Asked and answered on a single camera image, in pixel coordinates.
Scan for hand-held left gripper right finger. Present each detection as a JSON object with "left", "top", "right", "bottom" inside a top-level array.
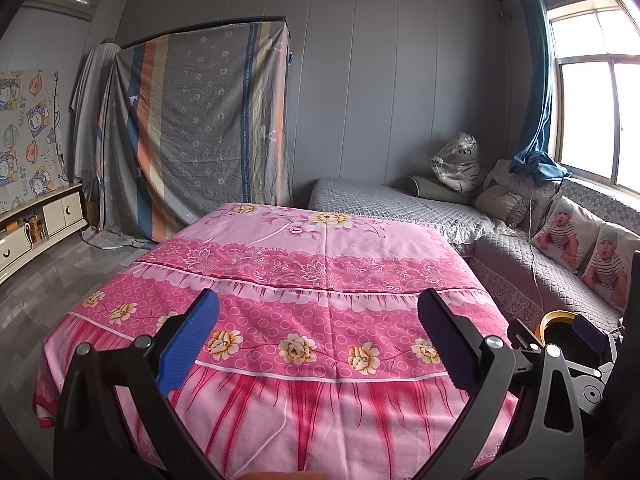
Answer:
[{"left": 410, "top": 287, "right": 586, "bottom": 480}]

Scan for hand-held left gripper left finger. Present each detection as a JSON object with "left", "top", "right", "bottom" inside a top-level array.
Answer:
[{"left": 52, "top": 288, "right": 222, "bottom": 480}]

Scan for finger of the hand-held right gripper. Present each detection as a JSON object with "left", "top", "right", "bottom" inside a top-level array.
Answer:
[
  {"left": 572, "top": 314, "right": 617, "bottom": 359},
  {"left": 506, "top": 317, "right": 546, "bottom": 356}
]

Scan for black bin with yellow rim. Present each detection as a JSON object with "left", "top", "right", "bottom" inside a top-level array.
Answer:
[{"left": 534, "top": 310, "right": 608, "bottom": 366}]

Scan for baby print pillow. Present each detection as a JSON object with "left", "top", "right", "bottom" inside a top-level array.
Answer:
[
  {"left": 530, "top": 195, "right": 601, "bottom": 273},
  {"left": 580, "top": 222, "right": 640, "bottom": 311}
]

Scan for grey quilted sofa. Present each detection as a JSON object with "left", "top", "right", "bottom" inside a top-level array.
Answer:
[{"left": 307, "top": 157, "right": 640, "bottom": 333}]

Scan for grey beige cushion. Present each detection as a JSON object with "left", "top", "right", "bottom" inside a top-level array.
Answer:
[{"left": 472, "top": 182, "right": 526, "bottom": 223}]

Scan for pink floral blanket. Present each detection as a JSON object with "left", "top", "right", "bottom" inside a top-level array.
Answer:
[{"left": 32, "top": 202, "right": 518, "bottom": 476}]

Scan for grey bolster pillow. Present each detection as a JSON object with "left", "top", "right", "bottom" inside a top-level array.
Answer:
[{"left": 406, "top": 175, "right": 473, "bottom": 206}]

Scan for plastic-wrapped tiger plush toy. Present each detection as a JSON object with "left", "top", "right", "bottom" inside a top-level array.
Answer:
[{"left": 431, "top": 132, "right": 483, "bottom": 193}]

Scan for white cabinet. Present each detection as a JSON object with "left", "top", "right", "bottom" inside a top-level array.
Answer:
[{"left": 0, "top": 182, "right": 88, "bottom": 286}]

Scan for striped grey cloth cover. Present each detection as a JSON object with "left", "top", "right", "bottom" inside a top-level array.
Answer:
[{"left": 82, "top": 20, "right": 296, "bottom": 251}]

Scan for window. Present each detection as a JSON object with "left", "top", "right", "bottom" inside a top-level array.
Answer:
[{"left": 547, "top": 0, "right": 640, "bottom": 196}]

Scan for white hanging garment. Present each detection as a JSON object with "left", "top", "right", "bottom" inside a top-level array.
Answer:
[{"left": 70, "top": 42, "right": 121, "bottom": 186}]

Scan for blue curtain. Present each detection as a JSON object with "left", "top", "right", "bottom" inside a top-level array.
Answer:
[{"left": 510, "top": 0, "right": 573, "bottom": 186}]

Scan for cartoon wall poster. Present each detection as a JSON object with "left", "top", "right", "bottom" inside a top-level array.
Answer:
[{"left": 0, "top": 70, "right": 68, "bottom": 216}]

